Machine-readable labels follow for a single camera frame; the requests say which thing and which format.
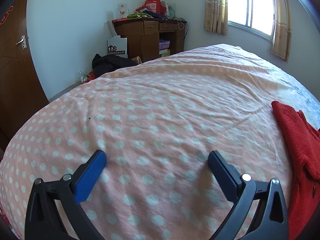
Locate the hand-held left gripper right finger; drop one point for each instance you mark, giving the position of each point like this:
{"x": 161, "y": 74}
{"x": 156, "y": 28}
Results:
{"x": 222, "y": 177}

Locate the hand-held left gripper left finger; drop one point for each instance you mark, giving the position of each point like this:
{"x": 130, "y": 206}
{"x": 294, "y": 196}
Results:
{"x": 90, "y": 175}

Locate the red knit sweater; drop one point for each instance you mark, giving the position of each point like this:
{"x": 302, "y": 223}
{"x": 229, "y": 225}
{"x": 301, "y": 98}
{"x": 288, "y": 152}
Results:
{"x": 300, "y": 150}

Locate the pink polka dot blanket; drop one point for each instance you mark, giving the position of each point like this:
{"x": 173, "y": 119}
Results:
{"x": 162, "y": 105}

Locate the clear plastic bag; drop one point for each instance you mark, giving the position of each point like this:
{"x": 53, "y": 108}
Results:
{"x": 85, "y": 78}

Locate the black clothing pile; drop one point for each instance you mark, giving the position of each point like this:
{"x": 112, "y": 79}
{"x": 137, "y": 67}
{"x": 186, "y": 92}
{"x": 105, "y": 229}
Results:
{"x": 110, "y": 63}

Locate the light blue floral bedsheet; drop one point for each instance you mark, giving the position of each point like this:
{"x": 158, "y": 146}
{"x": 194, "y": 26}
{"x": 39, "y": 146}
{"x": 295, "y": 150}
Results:
{"x": 303, "y": 92}

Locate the wooden door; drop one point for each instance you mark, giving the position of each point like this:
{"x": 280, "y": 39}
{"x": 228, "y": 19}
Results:
{"x": 15, "y": 80}

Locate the white paper bag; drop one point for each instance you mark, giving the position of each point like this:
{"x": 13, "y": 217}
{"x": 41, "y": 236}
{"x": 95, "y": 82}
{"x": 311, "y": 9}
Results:
{"x": 117, "y": 46}

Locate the yellow box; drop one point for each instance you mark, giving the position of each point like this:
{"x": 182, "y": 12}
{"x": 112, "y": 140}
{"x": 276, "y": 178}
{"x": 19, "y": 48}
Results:
{"x": 164, "y": 53}

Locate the wooden desk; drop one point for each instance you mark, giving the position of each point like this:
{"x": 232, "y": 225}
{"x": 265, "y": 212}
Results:
{"x": 135, "y": 37}

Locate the purple box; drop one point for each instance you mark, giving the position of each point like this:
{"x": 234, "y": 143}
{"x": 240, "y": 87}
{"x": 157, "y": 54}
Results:
{"x": 164, "y": 45}

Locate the white rolled paper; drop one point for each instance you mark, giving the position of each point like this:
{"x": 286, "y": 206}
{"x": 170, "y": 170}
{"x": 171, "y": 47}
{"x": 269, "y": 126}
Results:
{"x": 111, "y": 28}

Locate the beige patterned curtain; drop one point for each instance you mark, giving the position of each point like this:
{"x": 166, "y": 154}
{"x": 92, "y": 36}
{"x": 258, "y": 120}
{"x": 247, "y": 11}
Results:
{"x": 281, "y": 25}
{"x": 215, "y": 7}

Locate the green cloth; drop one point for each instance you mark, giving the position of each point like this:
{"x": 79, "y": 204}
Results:
{"x": 136, "y": 16}

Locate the white card box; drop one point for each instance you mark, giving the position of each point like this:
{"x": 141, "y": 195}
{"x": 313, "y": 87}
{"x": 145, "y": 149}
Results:
{"x": 122, "y": 10}

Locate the window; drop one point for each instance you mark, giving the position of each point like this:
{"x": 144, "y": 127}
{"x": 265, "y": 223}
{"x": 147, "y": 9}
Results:
{"x": 240, "y": 5}

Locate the red gift box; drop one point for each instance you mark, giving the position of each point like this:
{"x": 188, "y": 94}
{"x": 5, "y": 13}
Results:
{"x": 155, "y": 6}

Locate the red door decoration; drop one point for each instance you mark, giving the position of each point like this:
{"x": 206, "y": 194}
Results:
{"x": 6, "y": 15}

